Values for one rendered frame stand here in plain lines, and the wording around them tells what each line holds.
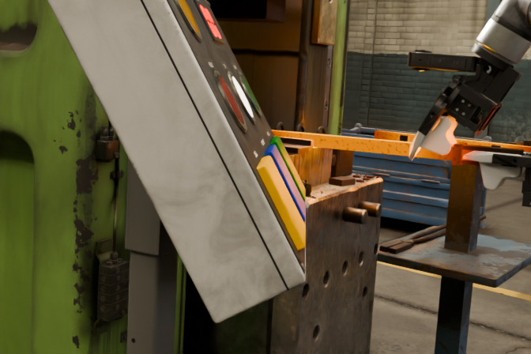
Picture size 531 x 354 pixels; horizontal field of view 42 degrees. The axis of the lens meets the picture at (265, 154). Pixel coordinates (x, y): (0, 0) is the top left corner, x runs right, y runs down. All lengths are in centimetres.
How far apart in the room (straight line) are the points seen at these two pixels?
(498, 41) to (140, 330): 69
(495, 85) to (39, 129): 69
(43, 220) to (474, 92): 68
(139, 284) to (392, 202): 451
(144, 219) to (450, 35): 891
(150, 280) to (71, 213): 31
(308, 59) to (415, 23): 827
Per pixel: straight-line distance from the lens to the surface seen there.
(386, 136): 164
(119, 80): 53
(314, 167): 125
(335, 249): 124
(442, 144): 115
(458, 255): 167
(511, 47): 112
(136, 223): 71
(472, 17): 942
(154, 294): 71
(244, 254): 53
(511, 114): 917
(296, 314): 114
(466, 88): 113
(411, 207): 512
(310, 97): 154
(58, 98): 99
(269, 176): 55
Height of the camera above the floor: 112
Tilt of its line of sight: 7 degrees down
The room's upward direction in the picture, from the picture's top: 3 degrees clockwise
